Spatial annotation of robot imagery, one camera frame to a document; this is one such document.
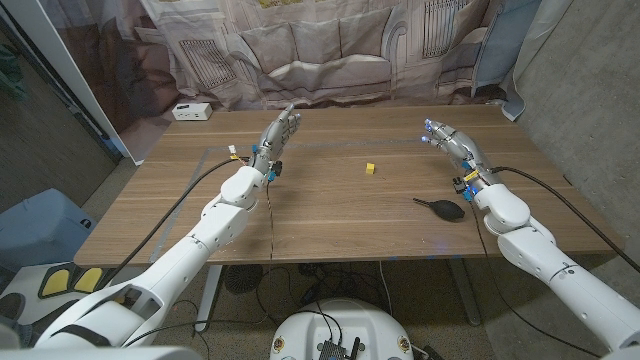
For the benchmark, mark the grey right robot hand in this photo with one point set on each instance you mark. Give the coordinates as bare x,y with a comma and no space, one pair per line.
462,150

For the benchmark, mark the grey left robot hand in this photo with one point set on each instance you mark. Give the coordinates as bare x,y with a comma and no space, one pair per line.
274,140

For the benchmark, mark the black rubber air blower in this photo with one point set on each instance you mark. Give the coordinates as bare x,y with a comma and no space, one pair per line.
446,209

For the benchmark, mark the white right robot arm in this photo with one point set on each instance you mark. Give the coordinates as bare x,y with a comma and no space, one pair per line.
550,260

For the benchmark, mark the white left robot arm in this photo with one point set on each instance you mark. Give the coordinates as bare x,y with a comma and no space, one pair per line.
185,260

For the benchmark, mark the small yellow block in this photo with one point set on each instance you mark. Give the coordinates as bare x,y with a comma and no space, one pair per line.
370,169

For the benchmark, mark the white power strip box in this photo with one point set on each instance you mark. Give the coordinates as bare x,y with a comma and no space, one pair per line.
192,112

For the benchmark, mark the printed living room backdrop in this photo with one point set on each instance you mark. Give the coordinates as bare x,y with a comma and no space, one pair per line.
320,50

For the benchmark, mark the black round floor fan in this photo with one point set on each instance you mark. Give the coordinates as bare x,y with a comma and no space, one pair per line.
242,278

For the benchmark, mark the white table leg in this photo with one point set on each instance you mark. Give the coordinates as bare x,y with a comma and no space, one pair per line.
209,295
464,292

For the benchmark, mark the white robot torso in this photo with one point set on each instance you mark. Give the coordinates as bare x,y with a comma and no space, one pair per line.
340,325

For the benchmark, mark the white partition panel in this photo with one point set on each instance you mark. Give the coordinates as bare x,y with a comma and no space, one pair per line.
75,85

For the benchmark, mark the blue plastic bin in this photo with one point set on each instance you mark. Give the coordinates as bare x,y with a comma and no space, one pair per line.
40,230

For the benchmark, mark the black yellow foot pedal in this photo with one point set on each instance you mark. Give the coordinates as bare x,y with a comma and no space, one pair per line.
55,282

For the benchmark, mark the teal green cloth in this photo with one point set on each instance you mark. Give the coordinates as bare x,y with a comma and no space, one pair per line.
10,75

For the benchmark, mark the white floor plate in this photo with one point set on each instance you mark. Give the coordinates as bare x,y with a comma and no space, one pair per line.
22,282

